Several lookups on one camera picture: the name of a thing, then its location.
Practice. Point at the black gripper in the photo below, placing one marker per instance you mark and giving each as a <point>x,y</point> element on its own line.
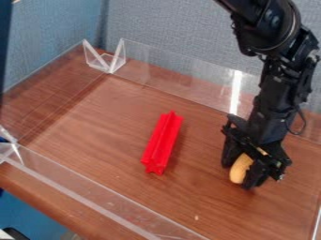
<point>271,159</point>

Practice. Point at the yellow toy corn cob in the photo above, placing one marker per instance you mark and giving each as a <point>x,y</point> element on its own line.
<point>239,169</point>

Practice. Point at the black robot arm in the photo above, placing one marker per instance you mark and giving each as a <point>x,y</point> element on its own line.
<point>269,33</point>

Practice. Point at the red star-shaped plastic block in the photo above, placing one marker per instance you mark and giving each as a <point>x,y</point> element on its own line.
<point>158,151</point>

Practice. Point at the clear acrylic back wall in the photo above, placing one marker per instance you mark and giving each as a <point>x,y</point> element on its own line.
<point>214,86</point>

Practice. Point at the clear acrylic wall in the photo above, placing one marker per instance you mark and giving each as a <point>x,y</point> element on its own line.
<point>214,86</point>
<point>103,200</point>

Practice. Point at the clear acrylic front wall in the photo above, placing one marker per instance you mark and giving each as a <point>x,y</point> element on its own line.
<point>103,200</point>

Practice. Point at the clear acrylic corner bracket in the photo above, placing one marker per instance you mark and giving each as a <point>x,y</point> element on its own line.
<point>106,62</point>

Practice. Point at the clear acrylic left bracket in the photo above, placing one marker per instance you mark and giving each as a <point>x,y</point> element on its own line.
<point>9,147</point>

